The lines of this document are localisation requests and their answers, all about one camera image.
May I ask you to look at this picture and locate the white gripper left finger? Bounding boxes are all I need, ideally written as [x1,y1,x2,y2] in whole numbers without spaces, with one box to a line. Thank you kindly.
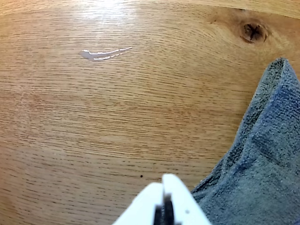
[112,183,165,225]

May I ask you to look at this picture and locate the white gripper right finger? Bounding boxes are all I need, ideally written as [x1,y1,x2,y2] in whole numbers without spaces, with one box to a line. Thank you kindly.
[162,173,212,225]

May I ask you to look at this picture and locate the grey terry cloth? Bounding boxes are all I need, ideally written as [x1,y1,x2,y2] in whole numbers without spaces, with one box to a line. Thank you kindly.
[191,57,300,225]

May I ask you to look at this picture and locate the clear liquid spill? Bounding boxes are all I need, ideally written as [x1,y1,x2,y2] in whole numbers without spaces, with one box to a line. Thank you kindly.
[78,46,134,61]

